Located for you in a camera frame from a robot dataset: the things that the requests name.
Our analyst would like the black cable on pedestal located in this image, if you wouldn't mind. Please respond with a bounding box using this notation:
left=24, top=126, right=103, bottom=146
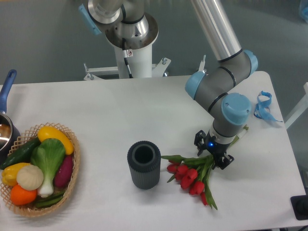
left=121, top=38, right=134, bottom=79

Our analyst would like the cream garlic bulb toy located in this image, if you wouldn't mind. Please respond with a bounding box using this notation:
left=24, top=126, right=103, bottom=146
left=16, top=165, right=44, bottom=191

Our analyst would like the dark grey ribbed vase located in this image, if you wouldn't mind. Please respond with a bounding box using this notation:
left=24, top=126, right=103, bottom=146
left=127, top=141, right=161, bottom=190

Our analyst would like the yellow bell pepper toy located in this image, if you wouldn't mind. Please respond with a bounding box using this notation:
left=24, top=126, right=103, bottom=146
left=1, top=163, right=30, bottom=186

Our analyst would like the woven wicker basket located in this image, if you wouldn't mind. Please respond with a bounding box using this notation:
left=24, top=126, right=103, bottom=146
left=0, top=122, right=80, bottom=218

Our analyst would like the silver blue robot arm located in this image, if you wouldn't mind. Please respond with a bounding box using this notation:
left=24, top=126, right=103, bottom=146
left=79, top=0, right=258, bottom=169

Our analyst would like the green bean pods toy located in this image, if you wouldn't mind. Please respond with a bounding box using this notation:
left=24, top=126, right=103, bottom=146
left=34, top=191, right=64, bottom=209

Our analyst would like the white frame bar right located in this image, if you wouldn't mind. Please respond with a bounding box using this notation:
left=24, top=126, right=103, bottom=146
left=285, top=82, right=308, bottom=129

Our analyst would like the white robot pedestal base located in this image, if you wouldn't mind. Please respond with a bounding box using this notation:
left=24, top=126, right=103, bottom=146
left=83, top=42, right=207, bottom=81

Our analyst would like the blue tangled ribbon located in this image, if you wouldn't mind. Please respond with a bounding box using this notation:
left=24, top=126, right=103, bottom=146
left=253, top=91, right=282, bottom=122

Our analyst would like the green bok choy toy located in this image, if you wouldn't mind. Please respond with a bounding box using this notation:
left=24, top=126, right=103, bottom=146
left=30, top=138, right=65, bottom=198

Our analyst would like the purple sweet potato toy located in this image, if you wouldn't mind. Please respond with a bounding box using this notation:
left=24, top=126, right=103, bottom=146
left=54, top=155, right=73, bottom=188

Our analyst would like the red tulip bouquet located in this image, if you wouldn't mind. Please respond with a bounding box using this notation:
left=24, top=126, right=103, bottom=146
left=161, top=124, right=250, bottom=211

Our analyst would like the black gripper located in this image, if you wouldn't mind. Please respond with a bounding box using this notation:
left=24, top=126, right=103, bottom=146
left=194, top=130, right=234, bottom=170

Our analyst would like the dark green cucumber toy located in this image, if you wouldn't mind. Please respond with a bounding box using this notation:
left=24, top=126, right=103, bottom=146
left=0, top=137, right=41, bottom=170

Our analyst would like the blue handled steel saucepan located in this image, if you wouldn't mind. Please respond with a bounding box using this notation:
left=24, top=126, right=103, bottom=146
left=0, top=69, right=20, bottom=164

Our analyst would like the black device at table edge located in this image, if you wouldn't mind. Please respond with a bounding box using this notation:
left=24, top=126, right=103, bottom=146
left=290, top=195, right=308, bottom=220

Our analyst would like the orange fruit toy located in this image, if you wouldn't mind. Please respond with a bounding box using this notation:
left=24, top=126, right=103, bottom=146
left=10, top=184, right=37, bottom=205

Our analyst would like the yellow squash toy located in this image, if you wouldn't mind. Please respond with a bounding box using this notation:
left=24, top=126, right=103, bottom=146
left=38, top=126, right=74, bottom=155

